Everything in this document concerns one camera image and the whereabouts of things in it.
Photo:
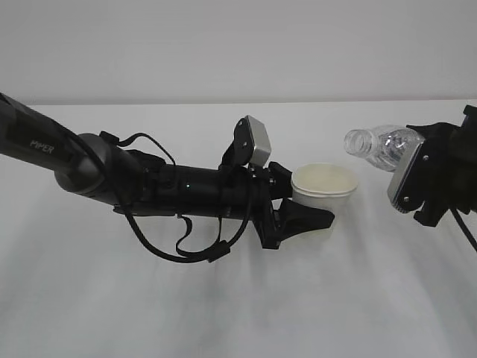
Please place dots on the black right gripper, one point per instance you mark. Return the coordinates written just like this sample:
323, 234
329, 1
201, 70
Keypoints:
451, 181

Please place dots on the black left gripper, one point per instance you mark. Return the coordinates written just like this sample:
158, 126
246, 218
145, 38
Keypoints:
275, 217

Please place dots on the white paper cup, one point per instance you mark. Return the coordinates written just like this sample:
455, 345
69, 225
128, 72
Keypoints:
323, 186

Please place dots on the clear water bottle green label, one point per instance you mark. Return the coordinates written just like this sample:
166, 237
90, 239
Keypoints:
382, 146

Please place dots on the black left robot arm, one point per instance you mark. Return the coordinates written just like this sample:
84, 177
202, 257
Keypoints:
106, 169

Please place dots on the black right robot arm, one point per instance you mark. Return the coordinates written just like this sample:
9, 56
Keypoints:
444, 174

